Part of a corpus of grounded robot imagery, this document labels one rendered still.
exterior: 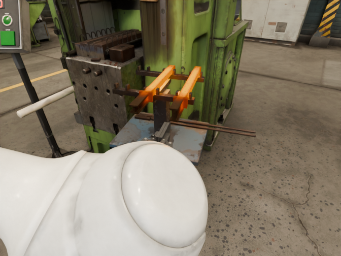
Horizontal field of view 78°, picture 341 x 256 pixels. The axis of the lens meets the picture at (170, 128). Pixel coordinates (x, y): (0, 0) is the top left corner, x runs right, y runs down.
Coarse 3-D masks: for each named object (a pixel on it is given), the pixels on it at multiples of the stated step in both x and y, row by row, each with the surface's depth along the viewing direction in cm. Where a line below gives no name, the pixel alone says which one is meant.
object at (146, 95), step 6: (168, 66) 94; (174, 66) 94; (162, 72) 87; (168, 72) 87; (156, 78) 82; (162, 78) 82; (150, 84) 77; (156, 84) 77; (162, 84) 82; (144, 90) 73; (150, 90) 73; (138, 96) 68; (144, 96) 68; (150, 96) 70; (132, 102) 65; (138, 102) 65; (144, 102) 69; (132, 108) 64; (138, 108) 66
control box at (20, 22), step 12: (0, 0) 112; (12, 0) 112; (24, 0) 116; (0, 12) 113; (12, 12) 113; (24, 12) 116; (0, 24) 114; (12, 24) 113; (24, 24) 117; (0, 36) 114; (24, 36) 117; (0, 48) 115; (12, 48) 115; (24, 48) 117
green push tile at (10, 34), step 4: (4, 32) 113; (8, 32) 113; (12, 32) 113; (4, 36) 113; (8, 36) 113; (12, 36) 113; (4, 40) 113; (8, 40) 113; (12, 40) 113; (4, 44) 114; (8, 44) 114; (12, 44) 114
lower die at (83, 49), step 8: (120, 32) 132; (136, 32) 136; (88, 40) 118; (104, 40) 115; (120, 40) 120; (128, 40) 126; (80, 48) 116; (88, 48) 113; (96, 48) 110; (104, 48) 110; (88, 56) 116; (96, 56) 113; (104, 56) 111
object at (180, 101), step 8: (192, 72) 87; (192, 80) 80; (184, 88) 74; (192, 88) 79; (176, 96) 68; (184, 96) 69; (176, 104) 62; (184, 104) 67; (176, 112) 61; (176, 120) 62
